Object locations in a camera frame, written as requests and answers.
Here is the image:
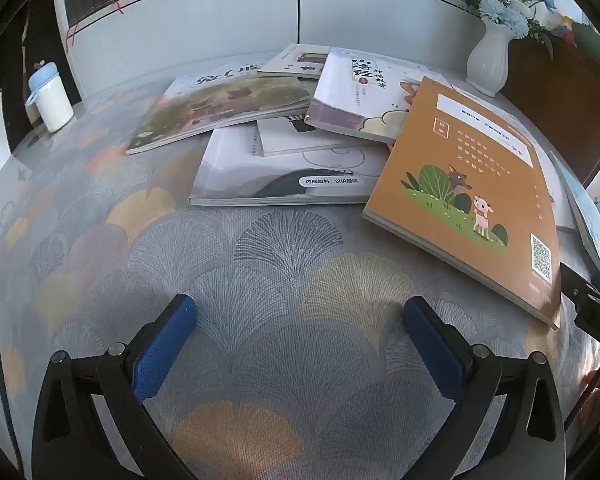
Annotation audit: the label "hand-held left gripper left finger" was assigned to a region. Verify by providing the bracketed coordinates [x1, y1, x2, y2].
[31, 294, 216, 480]

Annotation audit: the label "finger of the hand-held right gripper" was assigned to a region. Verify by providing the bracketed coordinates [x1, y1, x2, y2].
[560, 262, 600, 307]

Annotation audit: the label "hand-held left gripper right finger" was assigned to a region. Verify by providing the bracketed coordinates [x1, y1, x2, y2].
[402, 296, 567, 480]

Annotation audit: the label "orange book wolf goat print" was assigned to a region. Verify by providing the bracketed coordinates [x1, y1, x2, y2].
[361, 76, 563, 330]

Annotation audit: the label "light blue book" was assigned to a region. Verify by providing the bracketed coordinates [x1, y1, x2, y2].
[550, 150, 600, 283]

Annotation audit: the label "leaf pattern tablecloth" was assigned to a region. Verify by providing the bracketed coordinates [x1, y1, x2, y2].
[0, 85, 600, 480]

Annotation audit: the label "brown wooden cabinet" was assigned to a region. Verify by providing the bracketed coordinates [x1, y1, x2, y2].
[500, 35, 600, 188]

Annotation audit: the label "white book grey mountain print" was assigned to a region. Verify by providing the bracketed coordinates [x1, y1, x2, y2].
[256, 114, 392, 157]
[188, 125, 388, 207]

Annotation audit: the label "white ribbed vase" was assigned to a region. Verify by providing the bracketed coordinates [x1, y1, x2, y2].
[466, 14, 512, 98]

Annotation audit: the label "dark green ribbed plate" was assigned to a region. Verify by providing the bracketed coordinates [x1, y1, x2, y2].
[570, 20, 600, 68]

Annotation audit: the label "green brown picture book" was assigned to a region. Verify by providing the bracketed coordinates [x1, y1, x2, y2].
[125, 62, 322, 156]

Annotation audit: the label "white book black calligraphy title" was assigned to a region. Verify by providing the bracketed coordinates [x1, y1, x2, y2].
[304, 46, 453, 144]

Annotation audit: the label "white bottle blue lid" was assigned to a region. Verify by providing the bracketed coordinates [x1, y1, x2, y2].
[25, 61, 75, 133]

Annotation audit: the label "blue white flower bouquet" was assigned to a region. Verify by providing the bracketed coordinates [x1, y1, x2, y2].
[457, 0, 561, 46]

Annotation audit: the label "white book brown picture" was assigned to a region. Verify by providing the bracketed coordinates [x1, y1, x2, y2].
[256, 43, 332, 79]

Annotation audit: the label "red ribbon bookmarks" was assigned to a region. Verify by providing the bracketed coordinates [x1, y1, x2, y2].
[65, 2, 126, 51]

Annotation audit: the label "white bookshelf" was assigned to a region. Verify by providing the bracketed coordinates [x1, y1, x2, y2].
[50, 0, 486, 106]

